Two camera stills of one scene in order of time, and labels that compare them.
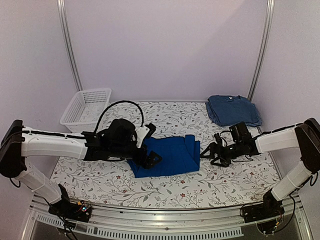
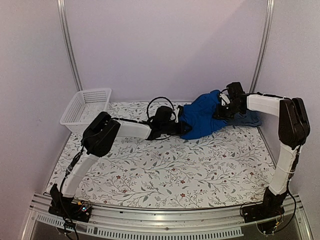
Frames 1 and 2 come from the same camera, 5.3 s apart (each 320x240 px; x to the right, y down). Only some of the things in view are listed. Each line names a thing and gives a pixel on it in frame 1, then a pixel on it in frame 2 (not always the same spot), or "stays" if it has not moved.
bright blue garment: (179, 154) -> (199, 115)
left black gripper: (148, 163) -> (182, 130)
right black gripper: (213, 146) -> (219, 114)
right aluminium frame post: (265, 50) stays
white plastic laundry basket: (82, 114) stays
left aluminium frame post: (61, 9) stays
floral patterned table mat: (241, 183) stays
